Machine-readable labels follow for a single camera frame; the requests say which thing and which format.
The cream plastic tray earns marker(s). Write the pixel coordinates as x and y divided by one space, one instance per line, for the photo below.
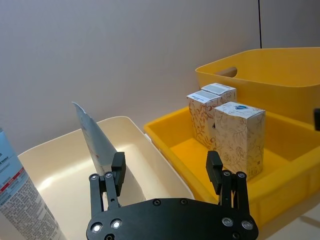
62 172

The shallow yellow plastic tray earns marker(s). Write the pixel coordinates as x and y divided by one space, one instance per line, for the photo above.
277 192

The pale blue squeezed tube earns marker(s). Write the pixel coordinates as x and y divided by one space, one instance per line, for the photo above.
96 140

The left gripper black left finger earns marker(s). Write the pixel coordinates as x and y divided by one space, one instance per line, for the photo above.
117 180

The floral carton with grey label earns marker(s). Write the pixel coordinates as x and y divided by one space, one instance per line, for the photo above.
221 90
200 120

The large white blue tube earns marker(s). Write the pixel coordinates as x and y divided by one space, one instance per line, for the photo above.
20 197

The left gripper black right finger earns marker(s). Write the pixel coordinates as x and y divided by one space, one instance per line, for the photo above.
214 172

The floral carton with blue emblem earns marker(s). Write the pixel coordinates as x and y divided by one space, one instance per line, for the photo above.
237 140

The small black block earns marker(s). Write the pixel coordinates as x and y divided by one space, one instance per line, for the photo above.
317 119

